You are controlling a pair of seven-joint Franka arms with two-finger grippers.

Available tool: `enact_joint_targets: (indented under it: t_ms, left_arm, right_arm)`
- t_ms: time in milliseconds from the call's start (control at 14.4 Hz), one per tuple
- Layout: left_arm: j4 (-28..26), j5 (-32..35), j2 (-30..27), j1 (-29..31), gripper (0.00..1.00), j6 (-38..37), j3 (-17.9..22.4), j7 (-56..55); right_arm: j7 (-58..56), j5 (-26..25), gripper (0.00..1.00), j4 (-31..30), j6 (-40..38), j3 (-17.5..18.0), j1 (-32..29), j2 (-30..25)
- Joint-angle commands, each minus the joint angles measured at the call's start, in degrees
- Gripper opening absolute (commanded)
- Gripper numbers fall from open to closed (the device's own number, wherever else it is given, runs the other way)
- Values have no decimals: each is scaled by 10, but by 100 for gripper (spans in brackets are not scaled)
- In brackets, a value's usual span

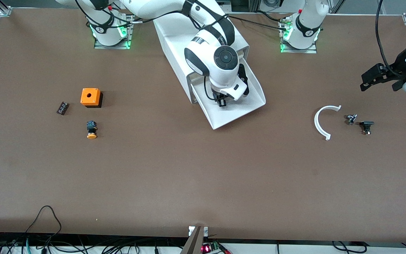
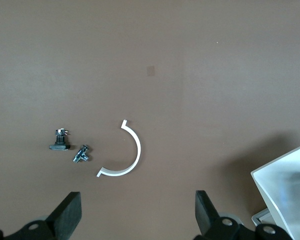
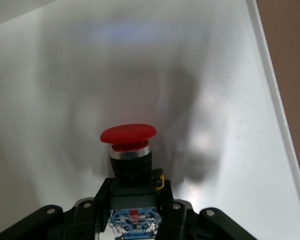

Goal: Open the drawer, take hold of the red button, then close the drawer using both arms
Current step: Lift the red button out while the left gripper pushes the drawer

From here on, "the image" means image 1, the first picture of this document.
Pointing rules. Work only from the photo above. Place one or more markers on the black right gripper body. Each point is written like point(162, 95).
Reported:
point(220, 96)

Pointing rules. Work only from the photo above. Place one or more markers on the grey camera post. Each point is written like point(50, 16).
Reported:
point(194, 243)

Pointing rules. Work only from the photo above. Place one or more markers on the small black terminal block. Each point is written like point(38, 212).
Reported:
point(62, 108)

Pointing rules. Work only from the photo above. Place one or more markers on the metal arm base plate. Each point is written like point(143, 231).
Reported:
point(131, 31)
point(308, 51)

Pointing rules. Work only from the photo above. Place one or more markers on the small grey black part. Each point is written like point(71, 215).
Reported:
point(351, 119)

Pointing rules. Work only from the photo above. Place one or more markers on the white curved plastic part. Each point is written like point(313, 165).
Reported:
point(316, 121)

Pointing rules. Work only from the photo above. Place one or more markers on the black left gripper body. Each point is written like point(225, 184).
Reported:
point(398, 69)

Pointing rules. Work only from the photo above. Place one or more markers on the orange push button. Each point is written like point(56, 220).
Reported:
point(91, 130)

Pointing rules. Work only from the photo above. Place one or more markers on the black switch part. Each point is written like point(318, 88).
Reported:
point(366, 124)

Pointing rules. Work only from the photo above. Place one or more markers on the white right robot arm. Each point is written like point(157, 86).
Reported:
point(210, 53)

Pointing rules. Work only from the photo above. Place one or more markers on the orange button enclosure box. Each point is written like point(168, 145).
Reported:
point(90, 97)

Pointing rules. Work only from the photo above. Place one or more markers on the red lit circuit board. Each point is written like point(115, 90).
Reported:
point(206, 248)

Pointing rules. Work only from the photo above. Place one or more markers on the white mounting bracket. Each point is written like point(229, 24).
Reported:
point(191, 231)

